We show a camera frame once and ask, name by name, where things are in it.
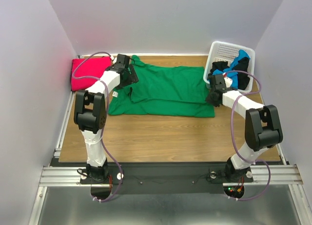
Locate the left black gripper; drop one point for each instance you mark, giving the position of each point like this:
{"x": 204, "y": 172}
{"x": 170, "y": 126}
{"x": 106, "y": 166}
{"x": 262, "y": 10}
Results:
{"x": 133, "y": 78}

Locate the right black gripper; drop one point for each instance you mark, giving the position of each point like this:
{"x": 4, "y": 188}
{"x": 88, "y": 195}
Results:
{"x": 213, "y": 98}

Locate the green t shirt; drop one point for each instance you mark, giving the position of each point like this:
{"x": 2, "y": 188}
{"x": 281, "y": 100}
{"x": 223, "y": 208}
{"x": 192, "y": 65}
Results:
{"x": 165, "y": 91}

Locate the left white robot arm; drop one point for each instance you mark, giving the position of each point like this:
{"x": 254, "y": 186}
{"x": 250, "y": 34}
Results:
{"x": 90, "y": 113}

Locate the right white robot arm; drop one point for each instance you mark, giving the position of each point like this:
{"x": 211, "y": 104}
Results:
{"x": 262, "y": 125}

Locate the blue t shirt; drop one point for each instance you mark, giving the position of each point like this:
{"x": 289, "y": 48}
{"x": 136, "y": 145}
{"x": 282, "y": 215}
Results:
{"x": 239, "y": 64}

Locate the white plastic laundry basket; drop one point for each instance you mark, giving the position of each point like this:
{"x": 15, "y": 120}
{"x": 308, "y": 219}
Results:
{"x": 235, "y": 60}

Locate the black t shirt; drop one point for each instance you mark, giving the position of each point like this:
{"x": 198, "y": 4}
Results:
{"x": 242, "y": 73}

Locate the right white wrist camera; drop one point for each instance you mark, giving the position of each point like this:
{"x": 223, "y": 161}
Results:
{"x": 228, "y": 79}

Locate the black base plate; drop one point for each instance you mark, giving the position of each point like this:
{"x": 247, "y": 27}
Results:
{"x": 164, "y": 178}

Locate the aluminium frame rail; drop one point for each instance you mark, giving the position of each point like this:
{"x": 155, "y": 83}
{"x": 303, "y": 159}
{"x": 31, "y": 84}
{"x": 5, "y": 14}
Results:
{"x": 65, "y": 175}

